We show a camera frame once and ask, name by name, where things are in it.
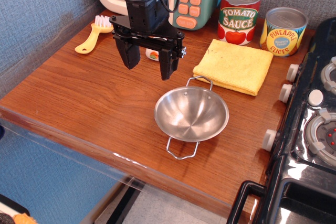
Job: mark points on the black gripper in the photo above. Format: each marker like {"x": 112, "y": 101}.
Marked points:
{"x": 147, "y": 25}

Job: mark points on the toy sushi roll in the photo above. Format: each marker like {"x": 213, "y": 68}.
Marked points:
{"x": 152, "y": 54}

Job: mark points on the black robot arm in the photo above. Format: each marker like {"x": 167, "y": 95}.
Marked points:
{"x": 147, "y": 25}

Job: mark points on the yellow dish brush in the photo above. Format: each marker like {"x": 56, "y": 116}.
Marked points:
{"x": 101, "y": 25}

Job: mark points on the small steel wok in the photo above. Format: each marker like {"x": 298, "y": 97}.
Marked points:
{"x": 192, "y": 113}

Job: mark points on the yellow folded cloth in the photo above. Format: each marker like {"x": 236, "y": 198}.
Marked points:
{"x": 238, "y": 68}

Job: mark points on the tomato sauce can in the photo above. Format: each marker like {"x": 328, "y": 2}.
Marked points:
{"x": 237, "y": 20}

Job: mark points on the pineapple slices can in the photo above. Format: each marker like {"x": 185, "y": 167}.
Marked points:
{"x": 283, "y": 31}

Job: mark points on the black toy stove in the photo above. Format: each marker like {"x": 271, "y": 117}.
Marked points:
{"x": 300, "y": 184}

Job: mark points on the orange fuzzy object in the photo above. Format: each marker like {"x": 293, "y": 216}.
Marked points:
{"x": 23, "y": 219}

